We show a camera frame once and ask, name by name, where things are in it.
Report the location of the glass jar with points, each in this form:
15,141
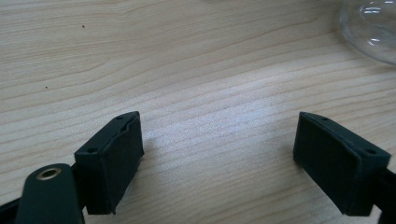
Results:
373,28

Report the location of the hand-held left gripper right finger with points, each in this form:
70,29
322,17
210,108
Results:
336,165

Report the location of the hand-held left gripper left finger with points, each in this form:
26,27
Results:
115,161

